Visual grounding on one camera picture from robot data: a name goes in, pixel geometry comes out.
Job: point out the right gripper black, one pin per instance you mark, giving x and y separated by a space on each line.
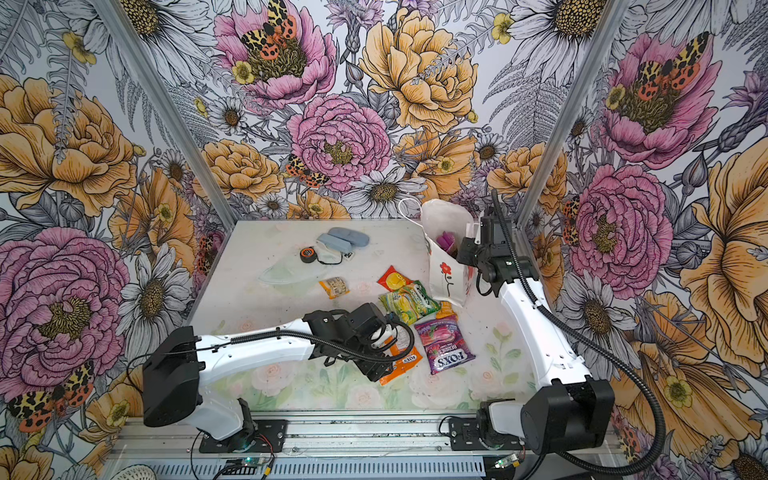
464 255

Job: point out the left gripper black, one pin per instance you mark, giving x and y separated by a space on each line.
373 367

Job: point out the white paper bag red flower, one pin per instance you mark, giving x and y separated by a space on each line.
444 226

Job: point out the purple snack packet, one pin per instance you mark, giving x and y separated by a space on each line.
448 242

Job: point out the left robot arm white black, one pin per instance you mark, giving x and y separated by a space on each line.
179 375

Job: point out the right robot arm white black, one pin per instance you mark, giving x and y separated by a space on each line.
569 410

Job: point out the green yellow candy bag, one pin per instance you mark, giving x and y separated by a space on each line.
410 303

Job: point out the purple Fox's candy bag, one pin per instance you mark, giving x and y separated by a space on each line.
443 343

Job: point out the red yellow snack packet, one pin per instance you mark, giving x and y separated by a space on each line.
393 280

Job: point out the small tan snack packet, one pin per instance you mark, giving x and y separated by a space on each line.
334 287

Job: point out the small orange snack packet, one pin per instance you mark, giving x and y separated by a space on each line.
446 310

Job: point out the blue grey case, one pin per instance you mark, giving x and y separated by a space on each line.
336 244
355 238

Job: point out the black orange tape roll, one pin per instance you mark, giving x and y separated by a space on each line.
308 255

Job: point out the aluminium rail frame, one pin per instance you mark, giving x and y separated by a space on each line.
334 444

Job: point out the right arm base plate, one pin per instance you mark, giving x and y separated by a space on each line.
466 434

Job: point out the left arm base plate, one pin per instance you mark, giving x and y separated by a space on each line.
262 436

